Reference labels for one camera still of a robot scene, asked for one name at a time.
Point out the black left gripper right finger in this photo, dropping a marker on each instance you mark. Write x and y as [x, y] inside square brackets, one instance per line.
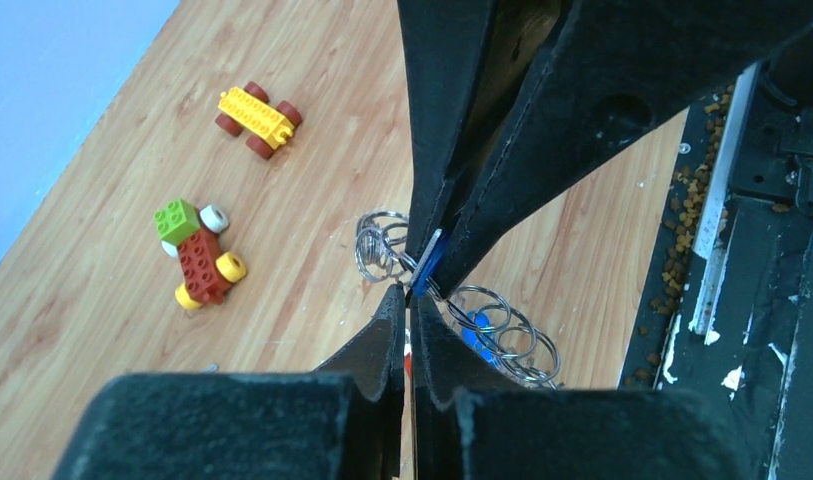
[472, 422]

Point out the yellow brown toy brick car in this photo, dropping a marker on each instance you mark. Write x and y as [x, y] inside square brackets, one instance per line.
[247, 109]

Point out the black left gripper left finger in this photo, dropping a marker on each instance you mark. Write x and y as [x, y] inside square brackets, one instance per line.
[341, 420]

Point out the red yellow toy brick car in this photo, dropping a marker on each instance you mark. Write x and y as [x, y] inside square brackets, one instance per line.
[191, 236]

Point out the blue key tag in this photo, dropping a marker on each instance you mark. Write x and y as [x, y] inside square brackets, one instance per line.
[474, 340]
[421, 282]

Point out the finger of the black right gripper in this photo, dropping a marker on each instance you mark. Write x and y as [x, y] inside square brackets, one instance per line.
[616, 71]
[444, 44]

